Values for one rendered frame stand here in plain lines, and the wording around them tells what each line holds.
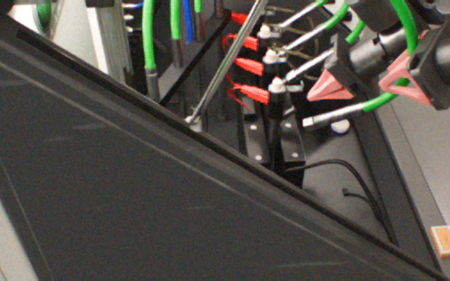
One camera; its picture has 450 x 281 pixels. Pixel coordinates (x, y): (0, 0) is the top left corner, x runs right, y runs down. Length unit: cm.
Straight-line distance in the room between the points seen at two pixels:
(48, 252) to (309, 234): 27
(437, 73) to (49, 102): 44
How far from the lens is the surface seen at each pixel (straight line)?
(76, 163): 49
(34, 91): 44
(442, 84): 68
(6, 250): 61
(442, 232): 91
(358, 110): 77
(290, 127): 100
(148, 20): 79
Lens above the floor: 165
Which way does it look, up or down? 44 degrees down
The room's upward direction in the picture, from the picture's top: 1 degrees counter-clockwise
